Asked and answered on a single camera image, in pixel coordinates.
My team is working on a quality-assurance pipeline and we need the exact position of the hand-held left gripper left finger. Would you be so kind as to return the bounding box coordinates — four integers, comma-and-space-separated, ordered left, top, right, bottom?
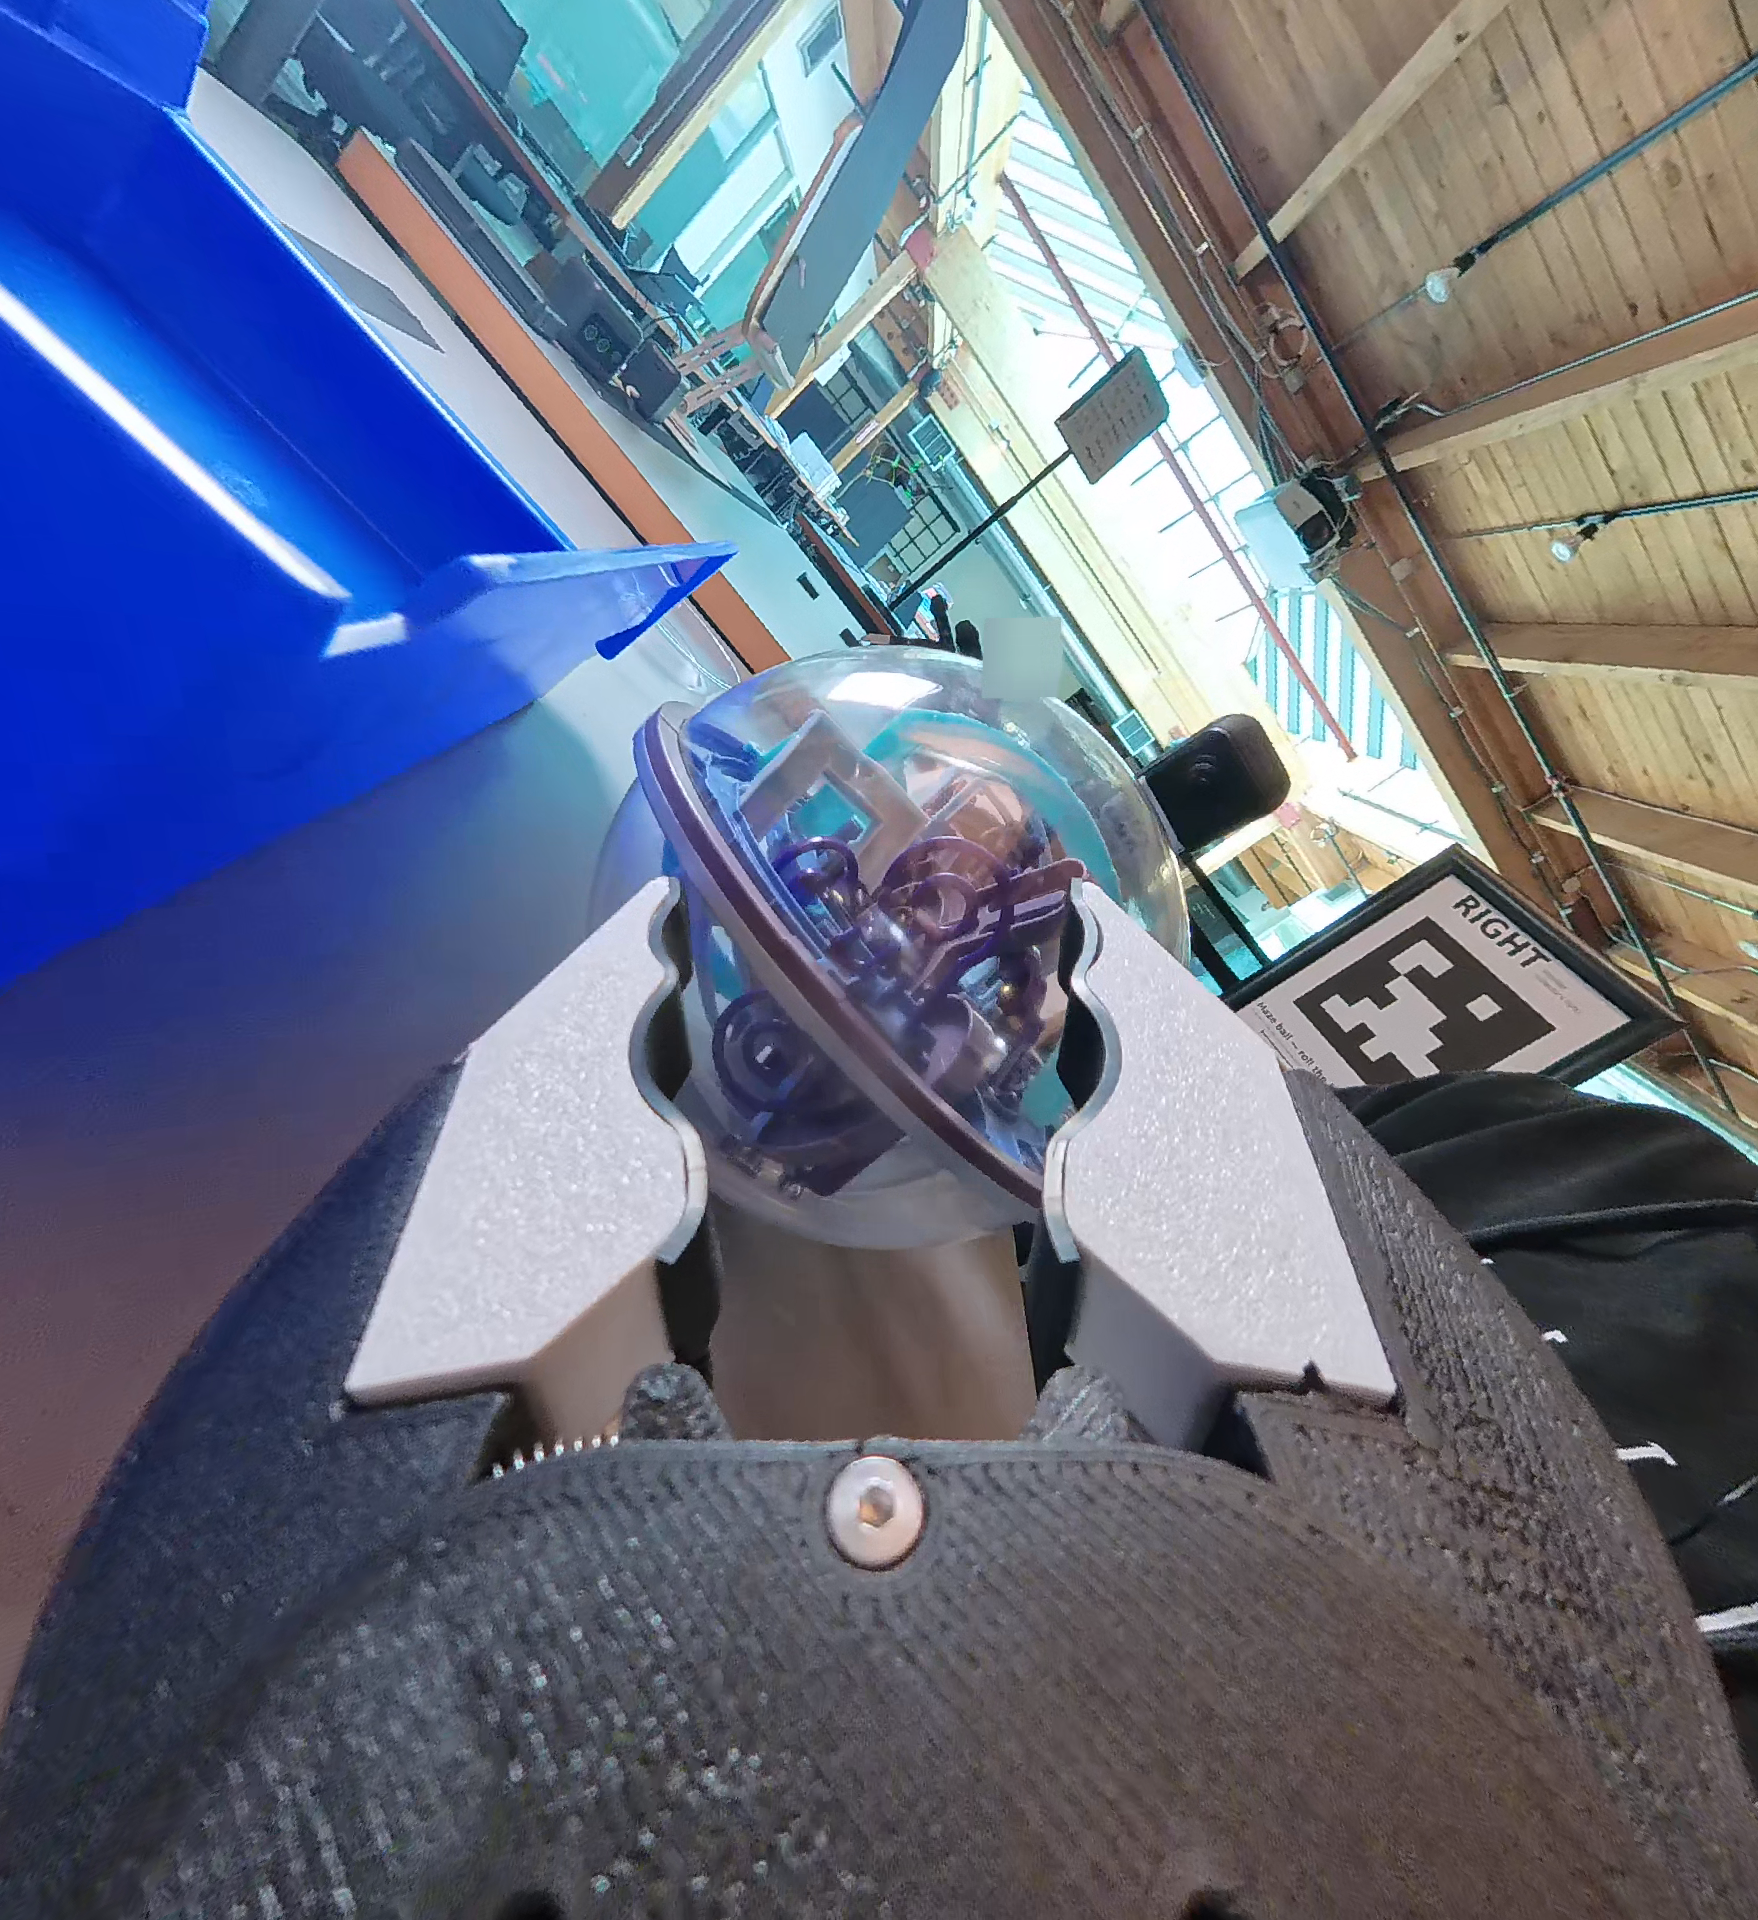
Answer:
346, 879, 710, 1412

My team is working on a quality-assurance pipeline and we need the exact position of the clear plastic maze ball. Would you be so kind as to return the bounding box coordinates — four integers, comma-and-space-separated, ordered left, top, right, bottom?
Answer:
595, 645, 1190, 1247

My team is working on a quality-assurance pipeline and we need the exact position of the person's black sweatshirt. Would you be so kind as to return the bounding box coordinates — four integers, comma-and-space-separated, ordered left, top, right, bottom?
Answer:
1344, 1068, 1758, 1801

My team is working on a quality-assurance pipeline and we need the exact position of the grey desk with wooden edge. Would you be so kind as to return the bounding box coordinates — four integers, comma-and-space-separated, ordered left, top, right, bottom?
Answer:
206, 76, 797, 678

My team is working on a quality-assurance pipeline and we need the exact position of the blue plastic bin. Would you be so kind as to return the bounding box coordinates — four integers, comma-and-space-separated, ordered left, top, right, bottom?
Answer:
0, 0, 732, 1036

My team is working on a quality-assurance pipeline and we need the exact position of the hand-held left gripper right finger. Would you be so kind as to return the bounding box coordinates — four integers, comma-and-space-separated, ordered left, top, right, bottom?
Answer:
1037, 895, 1399, 1419

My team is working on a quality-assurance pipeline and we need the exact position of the ceiling projector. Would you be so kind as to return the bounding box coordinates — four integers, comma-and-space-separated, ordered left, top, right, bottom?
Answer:
1240, 467, 1364, 592

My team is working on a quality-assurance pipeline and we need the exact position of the black framed tag sign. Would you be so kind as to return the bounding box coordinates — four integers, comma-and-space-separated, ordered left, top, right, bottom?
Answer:
1220, 847, 1680, 1100

